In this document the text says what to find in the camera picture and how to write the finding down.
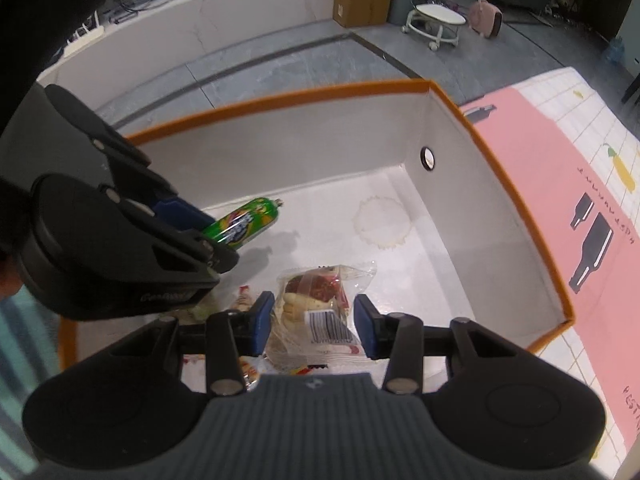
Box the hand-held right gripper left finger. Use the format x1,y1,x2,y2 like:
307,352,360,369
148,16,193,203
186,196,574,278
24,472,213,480
107,291,276,397

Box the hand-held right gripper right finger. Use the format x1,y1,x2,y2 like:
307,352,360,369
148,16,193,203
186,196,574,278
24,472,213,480
354,294,533,395

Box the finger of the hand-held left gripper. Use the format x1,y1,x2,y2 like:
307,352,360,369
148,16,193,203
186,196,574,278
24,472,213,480
45,84,217,231
100,186,240,286

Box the green sausage snack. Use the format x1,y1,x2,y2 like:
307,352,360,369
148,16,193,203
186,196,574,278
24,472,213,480
202,197,285,250

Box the clear bread packet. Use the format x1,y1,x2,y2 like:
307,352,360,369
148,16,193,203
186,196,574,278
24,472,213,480
262,262,378,375

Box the orange cardboard storage box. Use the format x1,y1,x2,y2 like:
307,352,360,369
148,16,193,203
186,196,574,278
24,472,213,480
57,79,576,396

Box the person's left forearm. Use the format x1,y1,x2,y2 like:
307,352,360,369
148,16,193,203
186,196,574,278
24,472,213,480
0,0,118,128

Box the small red white packet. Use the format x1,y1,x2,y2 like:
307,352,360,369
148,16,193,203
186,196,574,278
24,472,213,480
234,285,259,313

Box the small orange snack packet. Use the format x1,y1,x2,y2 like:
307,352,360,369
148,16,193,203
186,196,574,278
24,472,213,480
239,356,262,392

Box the person's striped clothing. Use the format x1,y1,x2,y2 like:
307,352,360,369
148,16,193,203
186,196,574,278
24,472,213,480
0,290,63,480

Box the white curved counter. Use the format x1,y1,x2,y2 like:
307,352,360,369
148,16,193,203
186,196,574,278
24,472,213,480
37,0,391,111

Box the white power strip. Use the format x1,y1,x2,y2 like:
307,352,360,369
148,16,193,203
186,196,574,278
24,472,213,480
64,25,104,52

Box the pink checked printed tablecloth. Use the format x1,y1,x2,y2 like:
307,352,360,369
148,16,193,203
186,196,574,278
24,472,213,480
457,67,640,480

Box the brown cardboard carton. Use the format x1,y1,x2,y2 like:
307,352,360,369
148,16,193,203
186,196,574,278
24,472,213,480
333,0,395,28

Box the white round wheeled stool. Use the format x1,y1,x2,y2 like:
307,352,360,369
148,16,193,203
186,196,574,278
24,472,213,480
402,3,467,52

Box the pink bag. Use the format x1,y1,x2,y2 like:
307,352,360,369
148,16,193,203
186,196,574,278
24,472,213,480
468,0,506,39

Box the clear water bottle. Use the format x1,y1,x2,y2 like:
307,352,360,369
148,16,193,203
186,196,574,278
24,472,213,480
602,36,626,66

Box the black cables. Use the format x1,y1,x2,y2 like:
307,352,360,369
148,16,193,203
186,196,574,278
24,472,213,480
111,0,187,25

